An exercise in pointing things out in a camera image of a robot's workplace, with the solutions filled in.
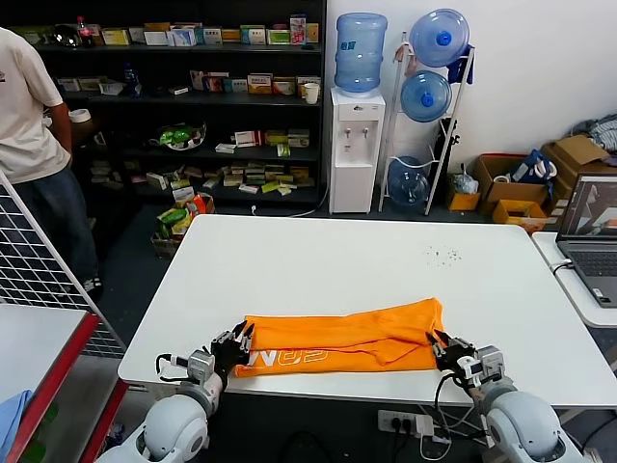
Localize blue labelled water jug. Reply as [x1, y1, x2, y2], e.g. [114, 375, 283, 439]
[335, 12, 389, 100]

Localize light blue cloth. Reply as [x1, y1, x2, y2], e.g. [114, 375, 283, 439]
[0, 389, 35, 454]

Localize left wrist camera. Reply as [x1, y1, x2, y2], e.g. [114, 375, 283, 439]
[186, 349, 216, 385]

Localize brown cardboard box with flaps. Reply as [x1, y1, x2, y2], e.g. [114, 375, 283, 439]
[542, 134, 617, 194]

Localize grey laptop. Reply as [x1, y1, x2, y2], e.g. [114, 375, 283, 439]
[555, 173, 617, 309]

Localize white dispenser power cord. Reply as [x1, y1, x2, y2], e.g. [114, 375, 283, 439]
[251, 185, 334, 218]

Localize red-edged cart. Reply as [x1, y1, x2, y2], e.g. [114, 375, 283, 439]
[0, 303, 131, 463]

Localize shiny dark round bowl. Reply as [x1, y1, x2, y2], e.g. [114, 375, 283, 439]
[52, 22, 78, 47]

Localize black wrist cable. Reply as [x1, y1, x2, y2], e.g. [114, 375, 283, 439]
[433, 373, 476, 416]
[154, 353, 192, 382]

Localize blue drink bottle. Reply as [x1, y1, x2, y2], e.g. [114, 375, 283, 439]
[123, 63, 142, 96]

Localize white power strip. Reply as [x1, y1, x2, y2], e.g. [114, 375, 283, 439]
[377, 409, 435, 438]

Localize clear plastic bag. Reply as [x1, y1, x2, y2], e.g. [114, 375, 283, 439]
[450, 163, 481, 195]

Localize person's right forearm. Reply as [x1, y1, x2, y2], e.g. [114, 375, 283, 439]
[50, 101, 74, 155]

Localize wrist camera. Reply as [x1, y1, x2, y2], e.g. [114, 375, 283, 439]
[457, 344, 507, 387]
[186, 349, 216, 385]

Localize blue bag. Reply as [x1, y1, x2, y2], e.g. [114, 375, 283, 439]
[510, 149, 559, 184]

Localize cola bottle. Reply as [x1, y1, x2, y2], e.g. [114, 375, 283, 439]
[76, 15, 96, 49]

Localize small yellow cardboard box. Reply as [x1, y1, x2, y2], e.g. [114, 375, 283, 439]
[445, 190, 482, 212]

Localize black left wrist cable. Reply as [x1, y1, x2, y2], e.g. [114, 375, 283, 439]
[154, 353, 192, 382]

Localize white jug rack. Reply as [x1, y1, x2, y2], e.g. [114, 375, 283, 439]
[378, 31, 476, 217]

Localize yellow medicine box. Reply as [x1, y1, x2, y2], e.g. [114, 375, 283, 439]
[100, 27, 131, 46]

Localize black shelf unit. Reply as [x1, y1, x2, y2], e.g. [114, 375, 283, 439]
[0, 0, 329, 211]

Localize white wire grid panel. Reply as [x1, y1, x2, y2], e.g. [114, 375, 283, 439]
[0, 171, 126, 358]

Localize pink and blue box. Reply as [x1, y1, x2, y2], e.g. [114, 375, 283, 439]
[289, 14, 309, 45]

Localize bowl of green snack bags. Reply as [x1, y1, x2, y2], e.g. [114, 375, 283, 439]
[148, 121, 207, 151]

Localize pile of clothes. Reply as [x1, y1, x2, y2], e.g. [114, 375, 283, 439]
[571, 114, 617, 155]

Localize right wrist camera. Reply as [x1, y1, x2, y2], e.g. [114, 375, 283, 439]
[457, 344, 507, 387]

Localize person in white shirt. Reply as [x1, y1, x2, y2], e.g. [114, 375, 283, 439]
[0, 26, 105, 300]

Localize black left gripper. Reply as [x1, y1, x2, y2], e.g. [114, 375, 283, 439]
[210, 320, 256, 382]

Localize white cables under table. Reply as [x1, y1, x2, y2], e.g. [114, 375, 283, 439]
[418, 404, 488, 459]

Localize orange t-shirt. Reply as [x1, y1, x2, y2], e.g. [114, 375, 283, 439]
[233, 297, 445, 378]

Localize black tripod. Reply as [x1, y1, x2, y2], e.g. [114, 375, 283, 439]
[436, 117, 462, 175]

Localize dark blue hanging cloth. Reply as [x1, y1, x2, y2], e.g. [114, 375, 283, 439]
[445, 43, 477, 86]

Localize white side table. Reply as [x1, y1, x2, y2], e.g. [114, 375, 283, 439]
[531, 231, 617, 329]

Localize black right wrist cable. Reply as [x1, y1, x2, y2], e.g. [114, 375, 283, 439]
[433, 373, 476, 416]

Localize box of snack bags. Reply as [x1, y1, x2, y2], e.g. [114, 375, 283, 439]
[151, 192, 217, 259]

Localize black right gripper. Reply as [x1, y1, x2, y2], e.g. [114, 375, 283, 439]
[424, 328, 476, 375]

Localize white water dispenser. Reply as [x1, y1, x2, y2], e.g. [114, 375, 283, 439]
[329, 87, 387, 215]

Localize blue and white medicine box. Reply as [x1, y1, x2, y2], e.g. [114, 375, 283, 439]
[168, 26, 198, 47]

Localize orange cardboard box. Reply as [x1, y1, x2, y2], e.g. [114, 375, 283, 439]
[492, 199, 550, 235]

